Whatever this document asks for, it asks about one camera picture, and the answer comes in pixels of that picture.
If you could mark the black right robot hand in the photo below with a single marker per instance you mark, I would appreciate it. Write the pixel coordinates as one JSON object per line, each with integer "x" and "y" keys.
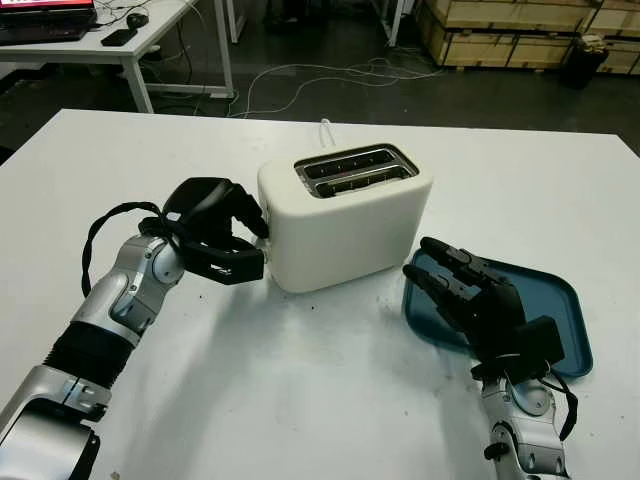
{"x": 490, "y": 310}

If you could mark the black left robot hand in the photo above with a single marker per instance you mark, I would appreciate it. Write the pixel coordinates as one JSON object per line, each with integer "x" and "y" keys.
{"x": 205, "y": 205}

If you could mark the white toaster lever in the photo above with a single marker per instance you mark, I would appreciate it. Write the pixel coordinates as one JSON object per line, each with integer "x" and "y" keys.
{"x": 265, "y": 243}

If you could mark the dark blue plastic tray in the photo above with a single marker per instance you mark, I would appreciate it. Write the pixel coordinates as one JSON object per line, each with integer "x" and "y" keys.
{"x": 550, "y": 295}

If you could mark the white two-slot toaster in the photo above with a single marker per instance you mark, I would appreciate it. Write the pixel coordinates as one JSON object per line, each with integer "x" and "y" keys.
{"x": 350, "y": 240}

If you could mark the white office desk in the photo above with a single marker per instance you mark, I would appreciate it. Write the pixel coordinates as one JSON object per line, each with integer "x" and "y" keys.
{"x": 155, "y": 25}

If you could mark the black smartphone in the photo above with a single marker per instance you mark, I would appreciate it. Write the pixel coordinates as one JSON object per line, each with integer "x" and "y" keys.
{"x": 119, "y": 37}

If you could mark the black computer mouse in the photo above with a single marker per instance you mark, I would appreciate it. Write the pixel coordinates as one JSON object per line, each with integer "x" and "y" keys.
{"x": 137, "y": 20}

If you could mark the black laptop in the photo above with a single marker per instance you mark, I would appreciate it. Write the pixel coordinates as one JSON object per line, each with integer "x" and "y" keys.
{"x": 45, "y": 25}

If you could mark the black trash bin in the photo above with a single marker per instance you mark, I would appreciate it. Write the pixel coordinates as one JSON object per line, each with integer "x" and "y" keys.
{"x": 589, "y": 65}

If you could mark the stacked wooden crates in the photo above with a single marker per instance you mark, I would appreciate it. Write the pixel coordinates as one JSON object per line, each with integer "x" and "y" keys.
{"x": 500, "y": 35}

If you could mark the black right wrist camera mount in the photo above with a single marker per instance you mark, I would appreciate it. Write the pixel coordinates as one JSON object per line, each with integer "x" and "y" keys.
{"x": 542, "y": 345}

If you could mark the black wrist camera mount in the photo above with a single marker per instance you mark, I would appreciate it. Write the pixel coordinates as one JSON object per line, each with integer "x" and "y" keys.
{"x": 542, "y": 345}
{"x": 235, "y": 265}

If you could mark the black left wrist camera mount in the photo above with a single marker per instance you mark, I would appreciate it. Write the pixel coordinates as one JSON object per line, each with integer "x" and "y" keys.
{"x": 235, "y": 265}

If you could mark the white metal table frame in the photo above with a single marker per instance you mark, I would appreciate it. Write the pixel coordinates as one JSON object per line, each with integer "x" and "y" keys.
{"x": 233, "y": 20}

